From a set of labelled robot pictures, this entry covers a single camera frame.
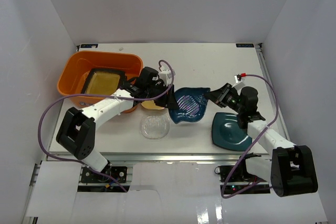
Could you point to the dark blue leaf plate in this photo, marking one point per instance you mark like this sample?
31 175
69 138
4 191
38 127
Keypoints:
192 105

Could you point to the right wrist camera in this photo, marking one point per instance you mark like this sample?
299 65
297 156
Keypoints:
239 81

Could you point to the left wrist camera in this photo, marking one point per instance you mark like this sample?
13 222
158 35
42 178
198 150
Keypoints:
166 75

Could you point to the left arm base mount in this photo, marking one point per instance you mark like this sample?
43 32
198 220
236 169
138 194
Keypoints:
113 182

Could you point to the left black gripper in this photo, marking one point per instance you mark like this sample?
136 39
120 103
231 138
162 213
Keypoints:
163 93

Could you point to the yellow square small plate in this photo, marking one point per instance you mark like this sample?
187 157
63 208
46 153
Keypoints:
150 105

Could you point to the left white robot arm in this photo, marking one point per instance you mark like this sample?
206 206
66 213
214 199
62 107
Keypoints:
77 132

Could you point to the teal square large plate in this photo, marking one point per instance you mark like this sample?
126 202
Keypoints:
226 133

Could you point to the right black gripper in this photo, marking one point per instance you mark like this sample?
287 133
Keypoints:
219 96

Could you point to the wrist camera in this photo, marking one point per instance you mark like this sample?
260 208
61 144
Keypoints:
166 75
239 81

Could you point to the aluminium table frame rail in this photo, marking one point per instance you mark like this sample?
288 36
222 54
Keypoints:
171 177

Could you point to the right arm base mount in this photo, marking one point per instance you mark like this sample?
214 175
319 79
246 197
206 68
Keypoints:
240 179

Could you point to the amber black-rimmed square plate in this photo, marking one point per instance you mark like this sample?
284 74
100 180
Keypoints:
103 81

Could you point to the orange plastic bin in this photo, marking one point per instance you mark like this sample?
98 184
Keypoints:
80 64

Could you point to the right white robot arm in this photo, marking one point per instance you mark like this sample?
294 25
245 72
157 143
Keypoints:
290 168

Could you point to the clear glass round plate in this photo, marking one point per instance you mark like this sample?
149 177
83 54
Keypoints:
155 126

